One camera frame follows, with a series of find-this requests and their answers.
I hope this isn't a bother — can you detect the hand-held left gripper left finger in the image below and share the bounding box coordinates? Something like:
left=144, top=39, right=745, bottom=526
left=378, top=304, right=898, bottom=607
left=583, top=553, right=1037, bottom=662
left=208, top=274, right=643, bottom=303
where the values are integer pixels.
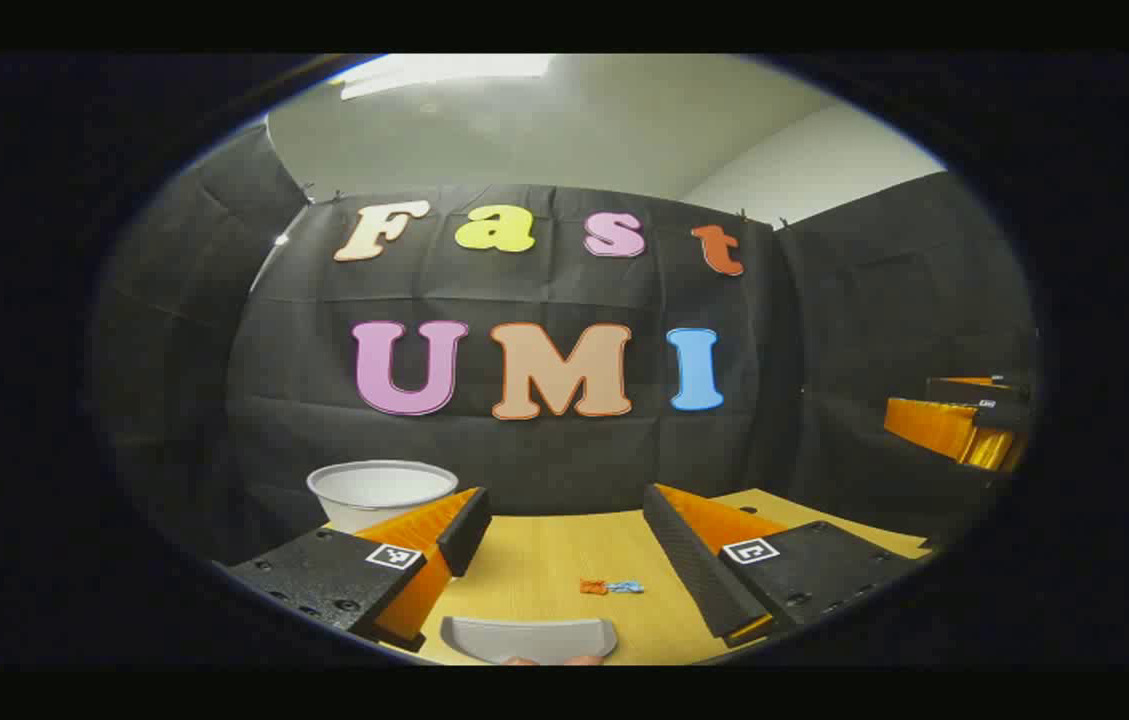
left=227, top=487, right=491, bottom=653

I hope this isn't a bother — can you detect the white ribbed garbage bin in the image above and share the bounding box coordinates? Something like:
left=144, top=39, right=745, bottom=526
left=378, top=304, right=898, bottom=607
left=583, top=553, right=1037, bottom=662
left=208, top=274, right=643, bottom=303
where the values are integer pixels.
left=307, top=460, right=460, bottom=535

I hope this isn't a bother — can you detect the grey plastic dustpan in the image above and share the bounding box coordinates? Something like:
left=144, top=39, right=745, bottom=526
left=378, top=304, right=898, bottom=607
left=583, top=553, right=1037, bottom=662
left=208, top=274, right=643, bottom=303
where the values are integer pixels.
left=439, top=615, right=619, bottom=666

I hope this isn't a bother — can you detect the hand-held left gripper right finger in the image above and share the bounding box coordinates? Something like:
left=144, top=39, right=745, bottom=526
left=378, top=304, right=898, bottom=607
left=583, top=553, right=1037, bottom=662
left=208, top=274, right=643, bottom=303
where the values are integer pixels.
left=644, top=484, right=925, bottom=648

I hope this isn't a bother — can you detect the wooden desktop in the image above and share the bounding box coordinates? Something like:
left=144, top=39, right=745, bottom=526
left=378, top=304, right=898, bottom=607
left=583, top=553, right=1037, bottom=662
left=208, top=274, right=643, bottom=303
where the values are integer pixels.
left=324, top=487, right=930, bottom=666

